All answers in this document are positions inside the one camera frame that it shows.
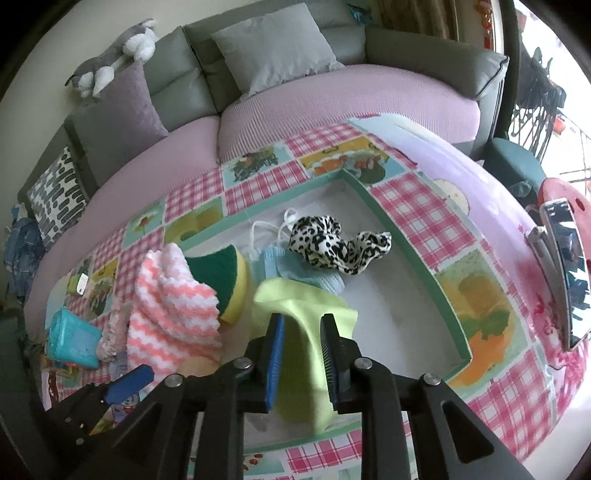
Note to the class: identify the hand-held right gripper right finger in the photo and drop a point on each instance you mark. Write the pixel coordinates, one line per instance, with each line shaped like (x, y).
(328, 355)

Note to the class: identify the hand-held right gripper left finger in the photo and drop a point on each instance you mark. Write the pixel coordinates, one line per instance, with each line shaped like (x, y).
(274, 360)

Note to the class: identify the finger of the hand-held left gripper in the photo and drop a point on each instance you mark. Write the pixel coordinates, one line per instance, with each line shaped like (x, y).
(129, 383)

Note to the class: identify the yellow-green cloth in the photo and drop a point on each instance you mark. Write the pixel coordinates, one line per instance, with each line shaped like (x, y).
(300, 314)

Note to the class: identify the pink and white striped cloth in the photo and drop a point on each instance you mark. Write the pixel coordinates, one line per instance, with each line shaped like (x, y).
(166, 314)

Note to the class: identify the light blue face mask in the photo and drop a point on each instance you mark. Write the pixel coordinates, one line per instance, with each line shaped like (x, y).
(286, 267)

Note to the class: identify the shallow teal cardboard box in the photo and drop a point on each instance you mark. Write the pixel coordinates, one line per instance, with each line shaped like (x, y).
(406, 300)

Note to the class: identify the green and yellow scouring sponge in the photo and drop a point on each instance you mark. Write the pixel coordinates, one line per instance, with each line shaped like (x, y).
(217, 272)

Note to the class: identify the leopard print scrunchie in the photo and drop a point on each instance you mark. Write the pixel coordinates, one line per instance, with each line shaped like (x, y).
(323, 244)

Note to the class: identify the pink frilly scrunchie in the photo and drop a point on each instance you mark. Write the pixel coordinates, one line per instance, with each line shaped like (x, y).
(111, 339)

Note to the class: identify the teal tissue packet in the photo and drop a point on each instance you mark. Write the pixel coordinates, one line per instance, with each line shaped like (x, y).
(74, 341)

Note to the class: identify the small white object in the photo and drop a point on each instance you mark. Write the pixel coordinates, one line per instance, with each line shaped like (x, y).
(82, 284)

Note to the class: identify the blue patterned cloth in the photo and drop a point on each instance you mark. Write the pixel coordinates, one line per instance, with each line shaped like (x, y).
(23, 249)

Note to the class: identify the white cushion with dark dashes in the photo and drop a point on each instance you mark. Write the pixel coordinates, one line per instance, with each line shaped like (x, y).
(57, 194)

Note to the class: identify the silver phone stand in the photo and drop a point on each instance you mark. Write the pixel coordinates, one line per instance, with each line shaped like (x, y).
(538, 237)

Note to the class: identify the silver smartphone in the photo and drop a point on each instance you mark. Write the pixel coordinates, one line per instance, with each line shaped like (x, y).
(565, 267)

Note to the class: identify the pink sofa cover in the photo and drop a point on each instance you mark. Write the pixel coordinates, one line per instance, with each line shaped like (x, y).
(323, 101)

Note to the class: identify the purple cushion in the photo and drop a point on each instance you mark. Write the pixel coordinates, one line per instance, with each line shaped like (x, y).
(120, 124)

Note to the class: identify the dark teal stool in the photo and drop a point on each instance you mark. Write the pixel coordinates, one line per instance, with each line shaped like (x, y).
(512, 161)

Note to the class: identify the light grey cushion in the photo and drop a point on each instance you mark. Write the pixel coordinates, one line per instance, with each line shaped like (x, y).
(277, 46)

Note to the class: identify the black balcony railing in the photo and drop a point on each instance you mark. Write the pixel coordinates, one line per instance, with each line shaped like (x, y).
(540, 101)

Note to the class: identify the grey and white plush toy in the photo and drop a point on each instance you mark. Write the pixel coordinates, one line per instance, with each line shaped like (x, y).
(134, 46)

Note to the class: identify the small teal cloth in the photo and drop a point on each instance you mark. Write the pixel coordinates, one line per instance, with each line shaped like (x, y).
(360, 11)

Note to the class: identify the beige patterned curtain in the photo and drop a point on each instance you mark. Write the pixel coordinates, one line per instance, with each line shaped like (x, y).
(415, 18)

